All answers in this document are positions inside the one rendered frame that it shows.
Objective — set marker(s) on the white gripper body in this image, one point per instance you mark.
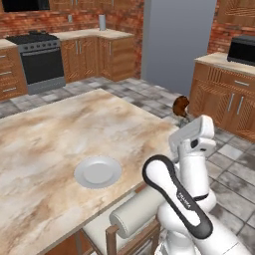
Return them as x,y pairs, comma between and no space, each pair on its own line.
194,129

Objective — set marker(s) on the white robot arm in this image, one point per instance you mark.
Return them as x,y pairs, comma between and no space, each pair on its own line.
191,172

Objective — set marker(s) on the brown chicken drumstick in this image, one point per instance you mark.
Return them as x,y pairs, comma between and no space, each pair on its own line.
181,105

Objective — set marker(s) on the white round plate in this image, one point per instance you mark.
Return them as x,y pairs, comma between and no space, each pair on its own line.
97,172

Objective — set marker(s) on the wooden base cupboards with drawer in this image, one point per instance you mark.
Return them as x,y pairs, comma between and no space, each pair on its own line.
229,99

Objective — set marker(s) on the grey fridge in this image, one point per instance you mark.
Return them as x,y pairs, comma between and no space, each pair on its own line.
177,43

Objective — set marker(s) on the black countertop microwave oven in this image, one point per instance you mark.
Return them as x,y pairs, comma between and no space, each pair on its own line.
242,50

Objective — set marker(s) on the wooden chair with white cushion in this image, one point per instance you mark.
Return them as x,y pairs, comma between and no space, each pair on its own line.
136,212

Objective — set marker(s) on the wooden corner base cupboards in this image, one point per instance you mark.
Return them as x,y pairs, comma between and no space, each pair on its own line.
99,56

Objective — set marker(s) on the grey cylinder canister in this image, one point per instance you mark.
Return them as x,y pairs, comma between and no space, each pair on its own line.
102,22

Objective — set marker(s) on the grey stove with black oven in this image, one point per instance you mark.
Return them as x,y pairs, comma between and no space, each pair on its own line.
41,64

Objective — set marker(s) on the wooden drawer cabinet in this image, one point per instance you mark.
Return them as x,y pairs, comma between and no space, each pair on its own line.
10,74

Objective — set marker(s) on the wooden wall cupboard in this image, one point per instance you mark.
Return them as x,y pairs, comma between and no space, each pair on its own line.
237,11

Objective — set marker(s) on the wooden wall cupboards run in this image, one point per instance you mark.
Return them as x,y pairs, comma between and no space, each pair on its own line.
96,4

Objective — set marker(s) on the small grey wall fitting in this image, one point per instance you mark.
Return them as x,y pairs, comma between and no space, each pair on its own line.
70,18

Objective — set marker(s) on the black wall microwave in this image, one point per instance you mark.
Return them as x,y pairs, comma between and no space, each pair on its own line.
25,5

